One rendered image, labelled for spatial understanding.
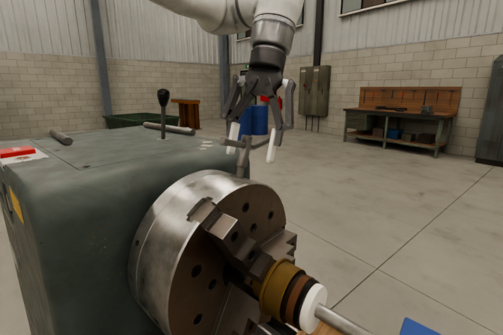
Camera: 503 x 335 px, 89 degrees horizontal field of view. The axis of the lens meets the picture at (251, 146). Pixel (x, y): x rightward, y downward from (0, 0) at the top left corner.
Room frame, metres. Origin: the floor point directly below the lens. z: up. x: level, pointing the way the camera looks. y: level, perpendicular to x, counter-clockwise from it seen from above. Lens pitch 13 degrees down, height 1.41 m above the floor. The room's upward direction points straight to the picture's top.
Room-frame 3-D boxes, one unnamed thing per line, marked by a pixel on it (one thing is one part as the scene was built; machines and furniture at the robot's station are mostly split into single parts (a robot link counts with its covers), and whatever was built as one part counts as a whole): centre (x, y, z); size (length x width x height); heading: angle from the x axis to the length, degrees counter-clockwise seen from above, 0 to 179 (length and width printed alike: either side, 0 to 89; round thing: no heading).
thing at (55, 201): (0.70, 0.38, 1.06); 0.59 x 0.48 x 0.39; 49
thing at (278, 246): (0.47, -0.06, 1.08); 0.12 x 0.11 x 0.05; 139
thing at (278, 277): (0.36, -0.05, 1.08); 0.09 x 0.09 x 0.09; 49
